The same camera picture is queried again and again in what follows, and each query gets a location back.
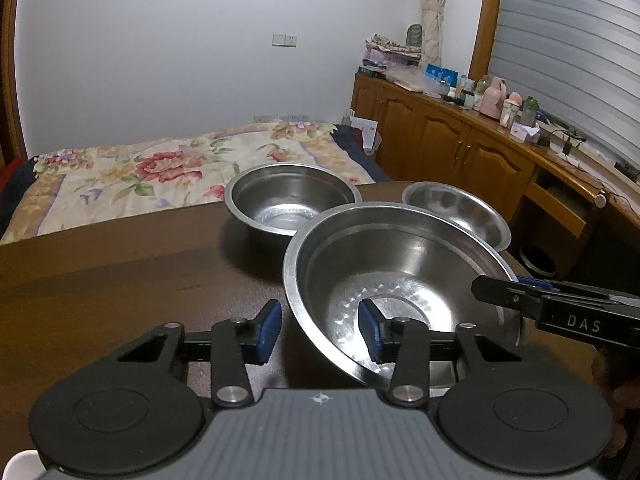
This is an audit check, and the large steel bowl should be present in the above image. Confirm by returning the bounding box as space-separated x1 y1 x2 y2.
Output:
282 202 525 388

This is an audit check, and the medium steel bowl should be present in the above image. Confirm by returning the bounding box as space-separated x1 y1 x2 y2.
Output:
224 162 361 240

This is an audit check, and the person's right hand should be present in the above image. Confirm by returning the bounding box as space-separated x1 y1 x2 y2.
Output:
591 349 639 458

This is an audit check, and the wooden sideboard cabinet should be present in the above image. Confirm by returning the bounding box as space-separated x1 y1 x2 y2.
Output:
352 74 639 292

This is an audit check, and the small steel bowl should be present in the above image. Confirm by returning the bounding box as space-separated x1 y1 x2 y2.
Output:
401 181 512 252

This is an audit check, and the white tissue box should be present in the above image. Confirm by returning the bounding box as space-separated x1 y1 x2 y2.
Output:
510 122 540 144

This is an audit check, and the pink bottle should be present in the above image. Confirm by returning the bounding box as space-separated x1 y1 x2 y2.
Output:
480 76 506 120

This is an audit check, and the floral bed quilt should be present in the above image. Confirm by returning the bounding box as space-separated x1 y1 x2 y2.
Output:
1 122 388 244

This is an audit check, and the left floral square plate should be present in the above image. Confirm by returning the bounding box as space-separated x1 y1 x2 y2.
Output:
2 450 46 480

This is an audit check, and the grey window blind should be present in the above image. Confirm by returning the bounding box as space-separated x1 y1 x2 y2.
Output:
489 0 639 164

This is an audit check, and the folded fabric pile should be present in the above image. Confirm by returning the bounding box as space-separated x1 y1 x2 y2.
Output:
361 34 421 74

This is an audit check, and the wooden louvered wardrobe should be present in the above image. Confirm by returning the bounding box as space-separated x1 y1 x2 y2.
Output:
1 0 27 191

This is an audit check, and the beige curtain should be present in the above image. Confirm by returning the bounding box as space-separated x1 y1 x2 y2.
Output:
421 0 446 67

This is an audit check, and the white wall switch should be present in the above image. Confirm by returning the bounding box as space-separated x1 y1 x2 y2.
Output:
272 34 297 48

